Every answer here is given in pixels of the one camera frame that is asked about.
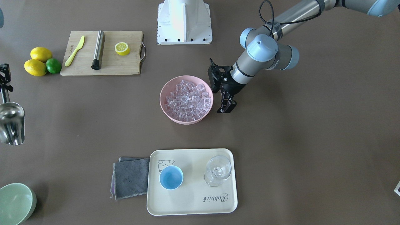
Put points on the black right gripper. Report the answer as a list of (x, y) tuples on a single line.
[(3, 82)]

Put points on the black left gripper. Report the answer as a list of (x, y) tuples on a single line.
[(232, 87)]

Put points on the metal ice scoop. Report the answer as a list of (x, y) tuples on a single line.
[(12, 120)]

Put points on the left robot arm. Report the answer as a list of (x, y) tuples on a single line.
[(262, 50)]

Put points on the pile of ice cubes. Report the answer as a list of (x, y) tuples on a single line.
[(187, 100)]

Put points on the blue cup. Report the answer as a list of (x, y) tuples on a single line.
[(171, 177)]

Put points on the whole lemon near board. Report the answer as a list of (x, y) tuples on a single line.
[(35, 67)]

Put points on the whole lemon far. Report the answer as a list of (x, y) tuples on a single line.
[(41, 53)]

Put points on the pink bowl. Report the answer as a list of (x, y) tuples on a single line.
[(186, 100)]

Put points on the green lime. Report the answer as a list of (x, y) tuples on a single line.
[(53, 66)]

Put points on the clear wine glass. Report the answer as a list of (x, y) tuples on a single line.
[(218, 170)]

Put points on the yellow plastic knife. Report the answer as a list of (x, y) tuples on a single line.
[(73, 54)]

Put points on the steel muddler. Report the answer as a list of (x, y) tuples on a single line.
[(98, 54)]

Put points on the cream serving tray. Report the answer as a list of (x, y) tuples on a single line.
[(193, 196)]

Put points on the bamboo cutting board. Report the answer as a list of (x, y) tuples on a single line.
[(111, 62)]

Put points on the grey folded cloth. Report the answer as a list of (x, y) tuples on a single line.
[(129, 178)]

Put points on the half lemon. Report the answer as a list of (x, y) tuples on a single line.
[(122, 48)]

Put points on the green bowl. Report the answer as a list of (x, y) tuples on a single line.
[(17, 203)]

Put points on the white camera stand base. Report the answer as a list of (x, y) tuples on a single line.
[(184, 22)]

